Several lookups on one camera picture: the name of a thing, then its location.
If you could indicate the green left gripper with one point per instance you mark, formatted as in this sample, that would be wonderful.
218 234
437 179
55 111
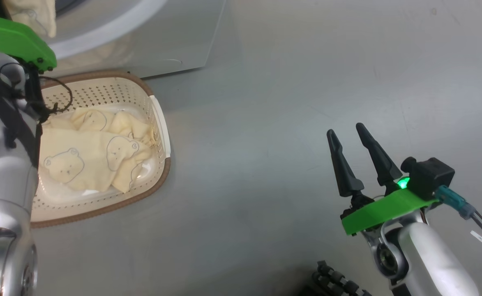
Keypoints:
14 39

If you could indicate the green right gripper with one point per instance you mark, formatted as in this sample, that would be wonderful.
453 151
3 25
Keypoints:
384 209

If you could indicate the cream garment with blue cuffs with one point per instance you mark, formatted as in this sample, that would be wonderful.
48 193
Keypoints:
35 14

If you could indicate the cream bear-print garment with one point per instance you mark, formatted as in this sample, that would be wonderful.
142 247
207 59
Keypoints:
88 160

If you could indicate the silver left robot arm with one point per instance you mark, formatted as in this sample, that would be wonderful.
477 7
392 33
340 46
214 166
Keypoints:
2 164

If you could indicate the white front-load washing machine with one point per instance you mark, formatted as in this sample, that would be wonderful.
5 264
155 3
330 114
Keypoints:
162 37

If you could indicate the cream perforated laundry basket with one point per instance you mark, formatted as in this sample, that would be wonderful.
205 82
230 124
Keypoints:
113 205

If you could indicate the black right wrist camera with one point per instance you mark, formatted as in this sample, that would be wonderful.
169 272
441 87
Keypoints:
430 176

